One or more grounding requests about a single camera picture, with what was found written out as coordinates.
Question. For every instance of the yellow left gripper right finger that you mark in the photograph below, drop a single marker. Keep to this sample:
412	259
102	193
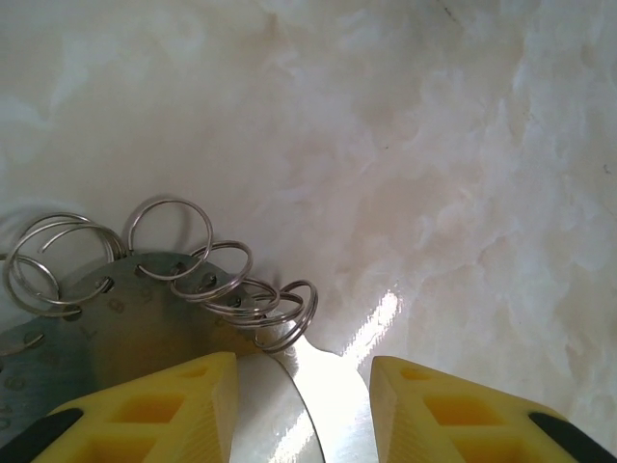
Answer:
458	424

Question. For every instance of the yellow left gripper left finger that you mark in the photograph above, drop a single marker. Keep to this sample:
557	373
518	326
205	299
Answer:
144	424

